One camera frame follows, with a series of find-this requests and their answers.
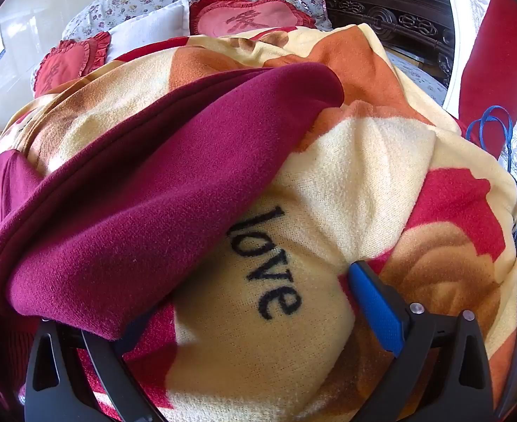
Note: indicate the red cloth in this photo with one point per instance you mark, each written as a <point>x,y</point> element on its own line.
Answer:
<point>496,52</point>

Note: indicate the dark carved wooden headboard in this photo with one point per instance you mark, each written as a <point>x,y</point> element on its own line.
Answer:
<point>394,13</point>

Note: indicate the white pillow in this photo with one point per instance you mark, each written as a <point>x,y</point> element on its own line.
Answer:
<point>153,26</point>

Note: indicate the maroon knit garment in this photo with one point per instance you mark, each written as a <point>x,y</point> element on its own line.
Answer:
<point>153,206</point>

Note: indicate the large red heart pillow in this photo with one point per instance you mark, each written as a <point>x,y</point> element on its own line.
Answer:
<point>249,17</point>

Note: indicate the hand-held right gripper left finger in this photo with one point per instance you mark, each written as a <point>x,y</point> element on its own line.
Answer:
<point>104,371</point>

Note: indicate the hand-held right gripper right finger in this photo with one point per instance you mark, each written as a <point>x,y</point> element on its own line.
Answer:
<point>379,305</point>

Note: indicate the printed fleece blanket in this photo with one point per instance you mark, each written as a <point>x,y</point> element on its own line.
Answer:
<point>373,162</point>

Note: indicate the small red heart pillow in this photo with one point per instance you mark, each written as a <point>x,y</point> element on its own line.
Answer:
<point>65,68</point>

